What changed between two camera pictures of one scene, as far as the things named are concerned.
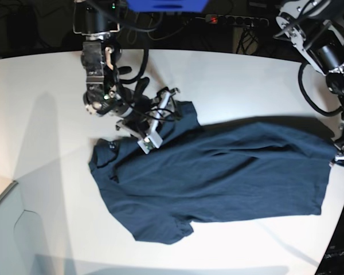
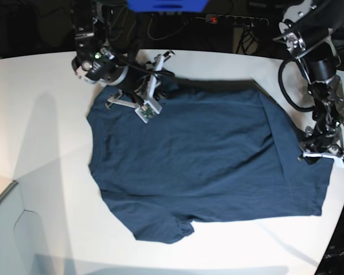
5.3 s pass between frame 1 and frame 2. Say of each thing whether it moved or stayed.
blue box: stayed
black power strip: stayed
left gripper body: moved
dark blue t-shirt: moved
